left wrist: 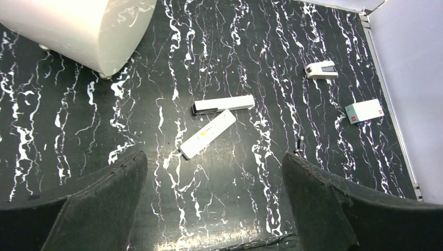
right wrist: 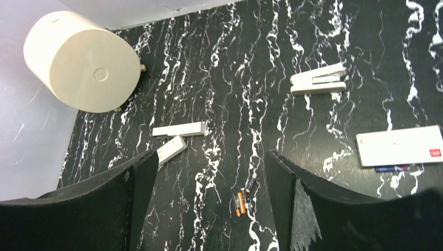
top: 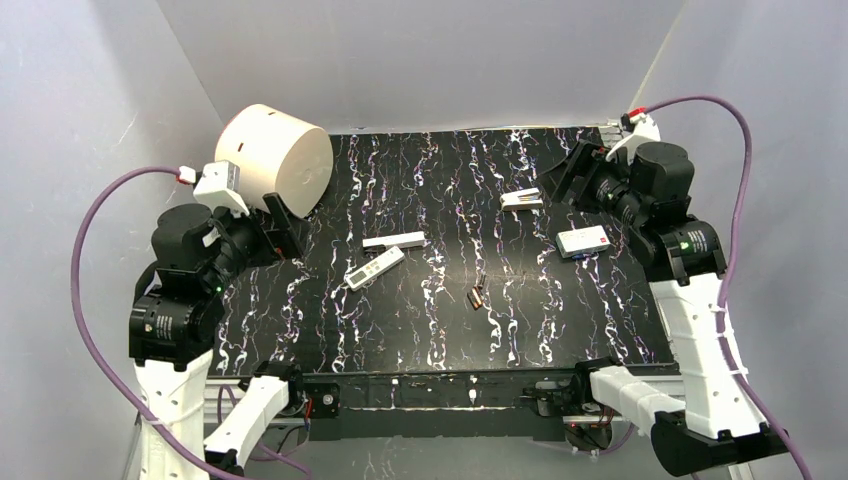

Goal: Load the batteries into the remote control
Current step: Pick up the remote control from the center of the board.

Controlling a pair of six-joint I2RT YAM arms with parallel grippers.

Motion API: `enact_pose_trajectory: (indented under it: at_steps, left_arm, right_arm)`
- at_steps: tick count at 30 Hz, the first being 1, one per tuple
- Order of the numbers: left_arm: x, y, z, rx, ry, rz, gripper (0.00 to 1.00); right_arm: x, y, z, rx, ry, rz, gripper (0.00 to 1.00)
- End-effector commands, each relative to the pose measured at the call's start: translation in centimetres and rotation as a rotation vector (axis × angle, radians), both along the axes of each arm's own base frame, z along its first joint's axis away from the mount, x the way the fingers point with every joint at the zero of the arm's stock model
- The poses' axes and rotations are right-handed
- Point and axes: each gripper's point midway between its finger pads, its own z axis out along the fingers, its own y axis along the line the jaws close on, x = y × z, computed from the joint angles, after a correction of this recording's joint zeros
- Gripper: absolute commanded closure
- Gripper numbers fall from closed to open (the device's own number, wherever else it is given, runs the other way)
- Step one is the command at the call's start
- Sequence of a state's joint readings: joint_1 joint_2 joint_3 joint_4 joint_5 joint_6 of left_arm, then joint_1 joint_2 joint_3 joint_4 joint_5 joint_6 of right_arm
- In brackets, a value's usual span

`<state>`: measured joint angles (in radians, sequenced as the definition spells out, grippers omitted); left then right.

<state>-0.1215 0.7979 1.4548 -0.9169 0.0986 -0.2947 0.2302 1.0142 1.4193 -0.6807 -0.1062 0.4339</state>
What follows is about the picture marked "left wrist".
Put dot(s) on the aluminium frame rail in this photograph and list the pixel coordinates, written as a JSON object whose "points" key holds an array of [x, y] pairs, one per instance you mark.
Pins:
{"points": [[364, 17]]}

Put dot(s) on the white box with red labels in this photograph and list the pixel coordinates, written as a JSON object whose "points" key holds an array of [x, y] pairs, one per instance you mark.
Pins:
{"points": [[360, 112]]}

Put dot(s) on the small white charger device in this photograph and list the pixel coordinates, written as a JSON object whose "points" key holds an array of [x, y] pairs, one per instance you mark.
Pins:
{"points": [[321, 70]]}

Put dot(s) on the AA battery black copper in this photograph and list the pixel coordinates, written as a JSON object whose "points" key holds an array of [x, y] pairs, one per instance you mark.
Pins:
{"points": [[299, 146]]}

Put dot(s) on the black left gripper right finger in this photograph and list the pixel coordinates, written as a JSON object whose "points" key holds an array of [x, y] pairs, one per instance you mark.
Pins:
{"points": [[333, 213]]}

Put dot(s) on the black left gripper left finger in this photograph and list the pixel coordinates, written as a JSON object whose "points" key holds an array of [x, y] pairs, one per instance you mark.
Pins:
{"points": [[94, 212]]}

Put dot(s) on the large white cylinder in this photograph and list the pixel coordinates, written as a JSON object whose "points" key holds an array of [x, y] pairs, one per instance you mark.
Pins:
{"points": [[101, 35]]}

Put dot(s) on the white remote control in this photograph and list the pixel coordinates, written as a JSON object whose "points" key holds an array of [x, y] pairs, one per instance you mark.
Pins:
{"points": [[207, 134]]}

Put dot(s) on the white remote with black end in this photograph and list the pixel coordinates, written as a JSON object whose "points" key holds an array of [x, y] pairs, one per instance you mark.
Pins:
{"points": [[210, 106]]}

